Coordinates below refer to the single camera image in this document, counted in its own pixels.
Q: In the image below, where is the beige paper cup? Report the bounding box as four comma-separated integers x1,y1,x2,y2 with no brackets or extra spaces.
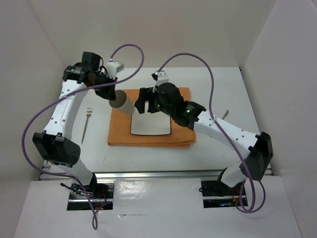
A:
109,90,135,116

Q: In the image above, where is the white square plate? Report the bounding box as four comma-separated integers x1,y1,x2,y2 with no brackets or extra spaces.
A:
130,102,171,136

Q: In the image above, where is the silver fork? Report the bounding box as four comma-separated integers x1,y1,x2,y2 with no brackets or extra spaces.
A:
81,107,92,144

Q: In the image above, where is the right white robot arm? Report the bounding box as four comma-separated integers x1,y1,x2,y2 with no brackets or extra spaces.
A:
134,82,273,194

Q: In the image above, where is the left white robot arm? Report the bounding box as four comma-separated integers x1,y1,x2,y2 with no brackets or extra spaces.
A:
32,52,124,198

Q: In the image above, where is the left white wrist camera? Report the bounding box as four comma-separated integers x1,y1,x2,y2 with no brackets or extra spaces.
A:
104,59,124,77

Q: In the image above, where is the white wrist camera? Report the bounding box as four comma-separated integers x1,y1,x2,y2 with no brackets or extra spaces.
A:
104,59,124,77
151,70,169,86

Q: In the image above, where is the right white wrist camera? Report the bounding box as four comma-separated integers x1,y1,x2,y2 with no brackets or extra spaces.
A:
151,70,169,86

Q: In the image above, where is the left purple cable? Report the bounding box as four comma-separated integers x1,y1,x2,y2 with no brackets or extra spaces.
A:
21,44,146,230

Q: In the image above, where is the purple cable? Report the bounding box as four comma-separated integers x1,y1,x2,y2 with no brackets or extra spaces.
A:
156,53,267,214
21,44,146,230

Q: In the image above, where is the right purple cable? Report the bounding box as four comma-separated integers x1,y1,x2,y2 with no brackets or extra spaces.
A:
156,53,267,214

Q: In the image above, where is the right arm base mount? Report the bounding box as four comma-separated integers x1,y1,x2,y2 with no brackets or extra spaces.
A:
199,180,242,208

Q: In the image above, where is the aluminium rail frame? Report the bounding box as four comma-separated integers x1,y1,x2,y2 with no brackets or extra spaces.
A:
39,158,273,181

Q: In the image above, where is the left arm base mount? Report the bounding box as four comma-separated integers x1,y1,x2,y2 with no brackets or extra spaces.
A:
60,181,114,211

